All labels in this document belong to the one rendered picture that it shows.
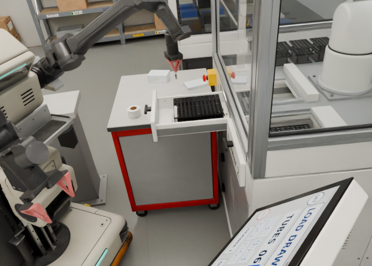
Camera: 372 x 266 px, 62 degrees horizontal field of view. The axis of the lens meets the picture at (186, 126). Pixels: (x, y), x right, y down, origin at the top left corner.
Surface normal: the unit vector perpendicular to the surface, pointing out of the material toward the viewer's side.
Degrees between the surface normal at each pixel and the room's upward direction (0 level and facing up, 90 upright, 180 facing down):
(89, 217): 0
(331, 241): 40
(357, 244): 90
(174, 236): 0
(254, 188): 90
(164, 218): 0
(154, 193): 90
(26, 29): 90
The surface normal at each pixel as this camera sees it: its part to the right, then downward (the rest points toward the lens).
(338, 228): 0.41, -0.42
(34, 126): 0.93, 0.14
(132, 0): -0.38, 0.14
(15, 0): 0.16, 0.55
